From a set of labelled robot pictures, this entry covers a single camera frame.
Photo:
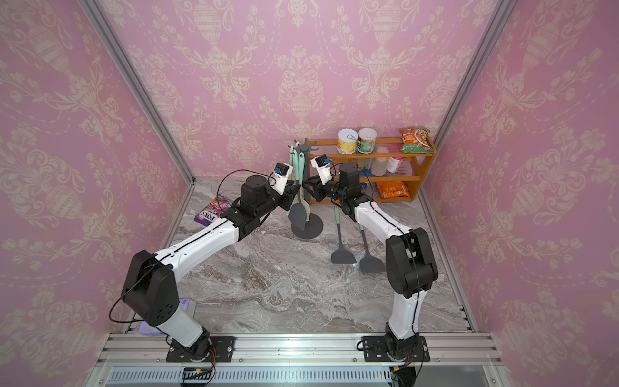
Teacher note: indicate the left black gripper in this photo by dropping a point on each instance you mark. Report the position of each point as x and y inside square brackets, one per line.
[288, 196]

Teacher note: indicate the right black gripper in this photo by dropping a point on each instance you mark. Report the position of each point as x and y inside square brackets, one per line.
[319, 189]

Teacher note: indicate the grey spatula mint handle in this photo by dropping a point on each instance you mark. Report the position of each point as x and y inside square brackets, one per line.
[368, 256]
[341, 255]
[298, 214]

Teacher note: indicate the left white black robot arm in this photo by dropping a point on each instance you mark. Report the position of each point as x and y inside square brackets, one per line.
[150, 287]

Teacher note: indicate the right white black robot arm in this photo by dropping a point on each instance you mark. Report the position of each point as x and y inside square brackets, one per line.
[410, 263]

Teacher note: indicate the grey utensil rack stand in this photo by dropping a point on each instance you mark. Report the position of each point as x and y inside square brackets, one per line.
[314, 225]

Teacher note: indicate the yellow tin can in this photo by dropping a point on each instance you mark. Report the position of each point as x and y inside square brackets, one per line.
[347, 141]

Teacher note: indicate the white plastic bottle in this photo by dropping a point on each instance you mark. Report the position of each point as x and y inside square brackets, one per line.
[378, 167]

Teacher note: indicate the orange snack packet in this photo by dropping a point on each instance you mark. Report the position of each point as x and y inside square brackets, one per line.
[392, 189]

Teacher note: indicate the green tin can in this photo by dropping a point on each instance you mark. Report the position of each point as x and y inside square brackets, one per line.
[367, 139]

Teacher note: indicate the purple candy bag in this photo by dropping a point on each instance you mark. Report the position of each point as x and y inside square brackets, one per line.
[213, 210]

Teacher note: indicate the wooden orange shelf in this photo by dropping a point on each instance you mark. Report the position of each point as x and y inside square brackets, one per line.
[412, 172]

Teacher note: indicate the white pink bottle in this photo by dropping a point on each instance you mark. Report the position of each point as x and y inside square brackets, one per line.
[394, 164]

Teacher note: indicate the red green snack packet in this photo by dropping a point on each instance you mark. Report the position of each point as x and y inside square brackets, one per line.
[416, 140]

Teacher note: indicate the purple tissue packet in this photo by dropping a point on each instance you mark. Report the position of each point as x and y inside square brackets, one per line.
[145, 329]

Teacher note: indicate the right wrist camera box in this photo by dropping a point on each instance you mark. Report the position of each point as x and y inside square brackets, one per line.
[323, 165]

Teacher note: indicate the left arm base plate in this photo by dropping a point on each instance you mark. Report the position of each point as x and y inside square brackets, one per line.
[217, 349]

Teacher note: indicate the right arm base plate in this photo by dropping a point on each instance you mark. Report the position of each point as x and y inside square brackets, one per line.
[386, 348]

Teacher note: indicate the aluminium front rail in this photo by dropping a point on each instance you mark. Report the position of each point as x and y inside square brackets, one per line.
[321, 359]

